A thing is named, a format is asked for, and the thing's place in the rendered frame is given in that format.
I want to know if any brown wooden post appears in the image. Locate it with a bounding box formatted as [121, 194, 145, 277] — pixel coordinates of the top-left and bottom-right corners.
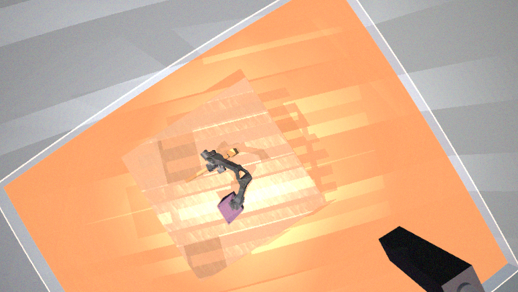
[227, 148, 239, 157]

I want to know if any wooden rail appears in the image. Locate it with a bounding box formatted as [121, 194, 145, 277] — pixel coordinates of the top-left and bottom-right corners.
[185, 154, 230, 183]

